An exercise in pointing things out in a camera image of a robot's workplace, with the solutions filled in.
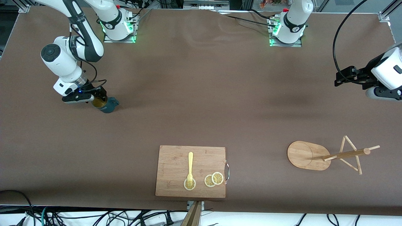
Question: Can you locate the teal cup with handle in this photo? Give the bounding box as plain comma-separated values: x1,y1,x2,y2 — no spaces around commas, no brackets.
91,96,120,114

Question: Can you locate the wooden cup rack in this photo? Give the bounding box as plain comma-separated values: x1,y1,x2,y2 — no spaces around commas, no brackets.
287,135,381,175

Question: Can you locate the bamboo cutting board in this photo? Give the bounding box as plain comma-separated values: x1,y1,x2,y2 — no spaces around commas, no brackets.
155,145,230,198

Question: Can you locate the yellow plastic fork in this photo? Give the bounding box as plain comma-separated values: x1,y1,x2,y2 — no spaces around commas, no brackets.
187,152,194,187

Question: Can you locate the grey power strip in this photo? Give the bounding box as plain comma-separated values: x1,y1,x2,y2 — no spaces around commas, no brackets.
184,0,230,10

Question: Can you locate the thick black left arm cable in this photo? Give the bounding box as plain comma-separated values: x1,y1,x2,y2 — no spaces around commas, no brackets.
333,0,368,83

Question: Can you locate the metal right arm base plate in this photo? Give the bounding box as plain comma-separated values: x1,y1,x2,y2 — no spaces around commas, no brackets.
103,14,138,43

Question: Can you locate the aluminium frame rail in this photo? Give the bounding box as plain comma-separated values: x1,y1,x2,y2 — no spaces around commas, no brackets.
382,0,402,17

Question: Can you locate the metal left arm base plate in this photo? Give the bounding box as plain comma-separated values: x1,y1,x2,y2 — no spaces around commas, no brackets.
269,17,303,47

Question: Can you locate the black looped floor cable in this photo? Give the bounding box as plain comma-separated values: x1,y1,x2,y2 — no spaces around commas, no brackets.
0,190,35,226

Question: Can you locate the black cable on table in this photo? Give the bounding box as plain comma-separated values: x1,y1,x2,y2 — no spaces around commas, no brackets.
225,14,278,28

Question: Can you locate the tan camera support post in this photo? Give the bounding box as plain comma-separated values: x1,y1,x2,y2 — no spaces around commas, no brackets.
181,201,202,226

